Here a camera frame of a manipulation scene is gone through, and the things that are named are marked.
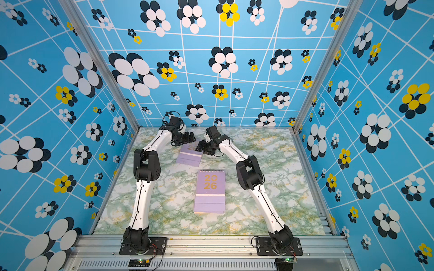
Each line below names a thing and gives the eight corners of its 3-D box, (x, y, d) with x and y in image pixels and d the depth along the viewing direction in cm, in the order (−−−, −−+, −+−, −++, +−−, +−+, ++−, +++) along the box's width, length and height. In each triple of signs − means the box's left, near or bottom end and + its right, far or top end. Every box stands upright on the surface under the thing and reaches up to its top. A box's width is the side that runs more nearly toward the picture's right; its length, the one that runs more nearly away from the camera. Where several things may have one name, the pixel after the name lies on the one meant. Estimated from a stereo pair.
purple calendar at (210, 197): (195, 213, 85) (193, 209, 79) (199, 175, 99) (198, 169, 93) (225, 213, 85) (225, 209, 79) (224, 175, 99) (224, 169, 93)
